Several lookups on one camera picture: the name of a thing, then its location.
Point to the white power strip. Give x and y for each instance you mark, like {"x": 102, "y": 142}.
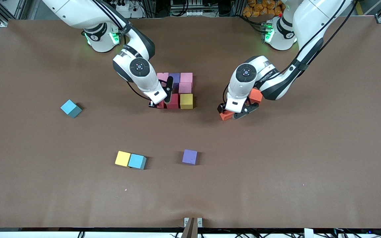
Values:
{"x": 136, "y": 12}

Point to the yellow foam block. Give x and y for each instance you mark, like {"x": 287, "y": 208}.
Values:
{"x": 122, "y": 159}
{"x": 186, "y": 101}

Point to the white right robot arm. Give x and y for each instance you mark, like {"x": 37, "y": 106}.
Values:
{"x": 139, "y": 67}

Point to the white equipment rack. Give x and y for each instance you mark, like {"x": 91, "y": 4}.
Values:
{"x": 190, "y": 13}

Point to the red foam block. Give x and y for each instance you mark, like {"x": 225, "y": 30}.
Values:
{"x": 174, "y": 101}
{"x": 160, "y": 105}

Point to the silver metal bracket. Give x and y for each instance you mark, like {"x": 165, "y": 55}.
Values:
{"x": 199, "y": 222}

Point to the purple foam block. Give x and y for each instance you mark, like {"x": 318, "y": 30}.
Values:
{"x": 190, "y": 156}
{"x": 175, "y": 78}

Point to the cyan foam block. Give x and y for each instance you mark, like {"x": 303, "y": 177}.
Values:
{"x": 137, "y": 161}
{"x": 70, "y": 107}

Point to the orange foam block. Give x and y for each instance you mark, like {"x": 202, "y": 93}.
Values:
{"x": 256, "y": 95}
{"x": 226, "y": 115}

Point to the pile of orange objects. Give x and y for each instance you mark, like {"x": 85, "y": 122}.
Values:
{"x": 256, "y": 8}

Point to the pink foam block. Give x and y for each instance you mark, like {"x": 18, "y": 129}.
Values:
{"x": 186, "y": 78}
{"x": 185, "y": 88}
{"x": 162, "y": 76}

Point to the brown table cover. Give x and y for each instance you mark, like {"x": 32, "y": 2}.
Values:
{"x": 190, "y": 191}

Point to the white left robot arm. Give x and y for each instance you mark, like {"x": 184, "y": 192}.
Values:
{"x": 245, "y": 73}

